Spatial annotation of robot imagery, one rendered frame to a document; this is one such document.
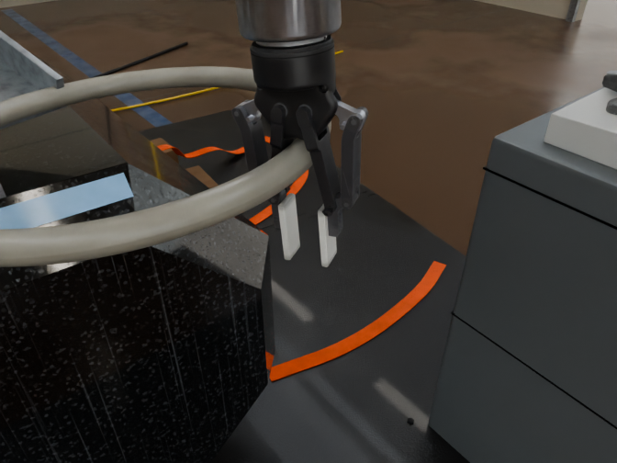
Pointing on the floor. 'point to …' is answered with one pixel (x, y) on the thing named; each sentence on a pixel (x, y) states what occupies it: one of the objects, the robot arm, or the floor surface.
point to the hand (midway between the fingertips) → (308, 231)
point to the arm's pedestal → (535, 310)
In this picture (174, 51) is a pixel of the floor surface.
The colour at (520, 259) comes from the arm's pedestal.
